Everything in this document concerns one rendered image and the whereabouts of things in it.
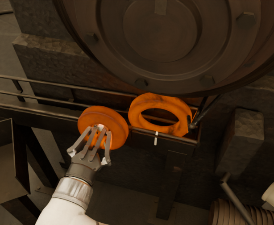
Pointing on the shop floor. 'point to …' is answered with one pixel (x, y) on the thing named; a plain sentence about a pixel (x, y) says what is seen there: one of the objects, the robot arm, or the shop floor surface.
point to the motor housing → (221, 214)
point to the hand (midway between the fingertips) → (105, 119)
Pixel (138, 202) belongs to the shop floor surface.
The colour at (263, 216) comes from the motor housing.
